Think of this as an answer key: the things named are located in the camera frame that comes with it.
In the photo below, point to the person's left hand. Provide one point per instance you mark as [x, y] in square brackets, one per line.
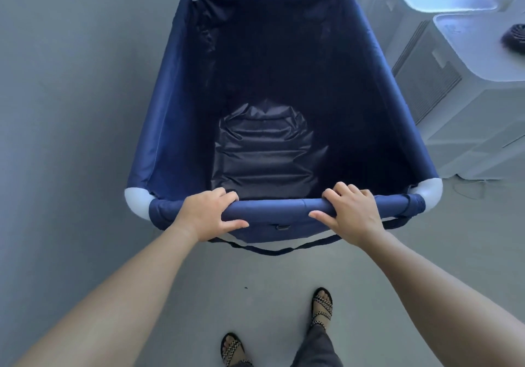
[205, 215]

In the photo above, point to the person's right hand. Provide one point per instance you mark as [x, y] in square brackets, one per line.
[354, 219]

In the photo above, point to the navy fabric laundry cart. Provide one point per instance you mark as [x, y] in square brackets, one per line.
[262, 63]

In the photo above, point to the person's right forearm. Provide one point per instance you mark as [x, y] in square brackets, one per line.
[443, 305]

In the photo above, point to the person's left forearm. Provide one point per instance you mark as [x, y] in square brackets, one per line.
[115, 305]

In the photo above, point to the person's grey trousers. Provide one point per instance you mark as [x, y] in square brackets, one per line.
[318, 348]

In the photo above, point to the black woven sandal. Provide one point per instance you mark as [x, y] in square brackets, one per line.
[231, 350]
[322, 307]

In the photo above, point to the small round black fan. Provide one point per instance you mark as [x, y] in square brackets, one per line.
[517, 39]

